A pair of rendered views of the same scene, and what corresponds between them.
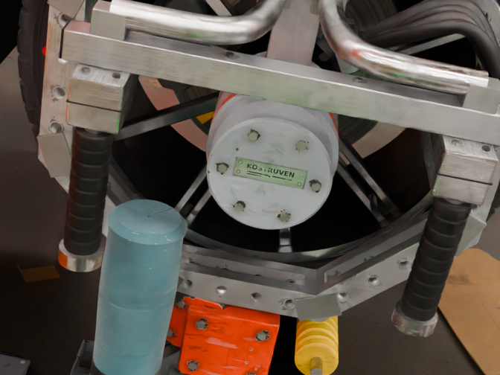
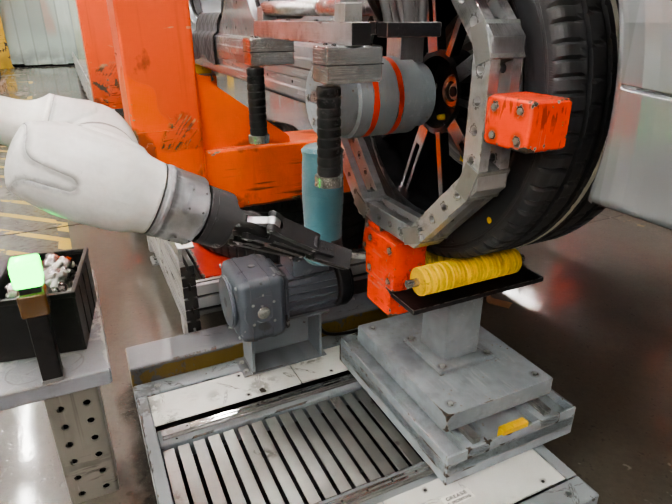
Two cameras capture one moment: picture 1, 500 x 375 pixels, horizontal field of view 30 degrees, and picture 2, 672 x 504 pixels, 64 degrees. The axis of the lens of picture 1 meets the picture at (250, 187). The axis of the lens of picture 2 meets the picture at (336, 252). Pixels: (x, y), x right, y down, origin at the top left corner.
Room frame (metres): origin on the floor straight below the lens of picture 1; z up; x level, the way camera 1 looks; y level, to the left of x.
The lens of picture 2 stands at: (0.46, -0.92, 0.99)
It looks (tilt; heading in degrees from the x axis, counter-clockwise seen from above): 24 degrees down; 66
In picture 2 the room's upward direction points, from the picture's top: straight up
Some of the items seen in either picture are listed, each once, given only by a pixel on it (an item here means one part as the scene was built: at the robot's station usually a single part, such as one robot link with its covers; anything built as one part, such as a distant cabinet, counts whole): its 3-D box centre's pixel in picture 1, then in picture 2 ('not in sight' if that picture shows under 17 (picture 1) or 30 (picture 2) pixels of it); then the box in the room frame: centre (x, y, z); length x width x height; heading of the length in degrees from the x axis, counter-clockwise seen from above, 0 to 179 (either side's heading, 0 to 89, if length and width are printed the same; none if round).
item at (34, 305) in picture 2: not in sight; (34, 301); (0.33, -0.08, 0.59); 0.04 x 0.04 x 0.04; 1
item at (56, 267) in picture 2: not in sight; (46, 297); (0.33, 0.09, 0.51); 0.20 x 0.14 x 0.13; 83
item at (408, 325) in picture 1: (433, 260); (328, 134); (0.78, -0.19, 0.83); 0.04 x 0.04 x 0.16
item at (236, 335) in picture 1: (228, 332); (409, 265); (1.05, -0.01, 0.48); 0.16 x 0.12 x 0.17; 1
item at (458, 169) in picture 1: (459, 155); (347, 62); (0.81, -0.19, 0.93); 0.09 x 0.05 x 0.05; 1
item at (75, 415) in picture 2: not in sight; (77, 409); (0.33, 0.15, 0.21); 0.10 x 0.10 x 0.42; 1
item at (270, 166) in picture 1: (274, 133); (369, 97); (0.94, -0.01, 0.85); 0.21 x 0.14 x 0.14; 1
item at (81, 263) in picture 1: (87, 193); (257, 103); (0.77, 0.15, 0.83); 0.04 x 0.04 x 0.16
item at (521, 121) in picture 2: not in sight; (525, 121); (1.02, -0.33, 0.85); 0.09 x 0.08 x 0.07; 91
